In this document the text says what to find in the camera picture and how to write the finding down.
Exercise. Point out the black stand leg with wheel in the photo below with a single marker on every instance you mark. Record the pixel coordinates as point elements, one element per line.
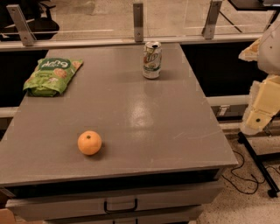
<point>274,190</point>

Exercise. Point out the middle metal bracket post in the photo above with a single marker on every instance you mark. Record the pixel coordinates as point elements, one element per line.
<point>138,19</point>

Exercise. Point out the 7up soda can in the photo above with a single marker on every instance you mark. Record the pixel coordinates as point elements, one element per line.
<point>152,56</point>

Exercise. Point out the dark desk top right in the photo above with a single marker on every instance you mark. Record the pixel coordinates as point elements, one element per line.
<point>252,5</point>

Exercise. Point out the metal bracket post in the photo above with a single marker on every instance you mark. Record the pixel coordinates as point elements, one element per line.
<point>211,19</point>
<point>23,29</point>
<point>138,19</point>

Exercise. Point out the right metal bracket post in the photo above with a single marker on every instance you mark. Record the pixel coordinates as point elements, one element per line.
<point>211,19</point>

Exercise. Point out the grey drawer with black handle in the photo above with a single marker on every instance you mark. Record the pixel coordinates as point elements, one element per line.
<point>115,202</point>

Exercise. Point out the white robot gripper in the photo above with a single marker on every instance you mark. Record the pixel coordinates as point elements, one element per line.
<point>269,52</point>

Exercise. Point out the white horizontal rail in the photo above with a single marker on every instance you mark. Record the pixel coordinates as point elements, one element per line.
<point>11,46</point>

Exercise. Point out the black office chair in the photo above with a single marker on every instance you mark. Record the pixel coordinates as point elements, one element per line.
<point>37,14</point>

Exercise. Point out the left metal bracket post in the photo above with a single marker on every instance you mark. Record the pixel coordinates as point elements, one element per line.
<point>23,29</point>

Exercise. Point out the orange fruit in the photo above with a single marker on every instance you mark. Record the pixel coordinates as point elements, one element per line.
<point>89,142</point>

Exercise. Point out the green snack bag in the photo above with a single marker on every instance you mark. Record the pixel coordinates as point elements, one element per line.
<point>51,76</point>

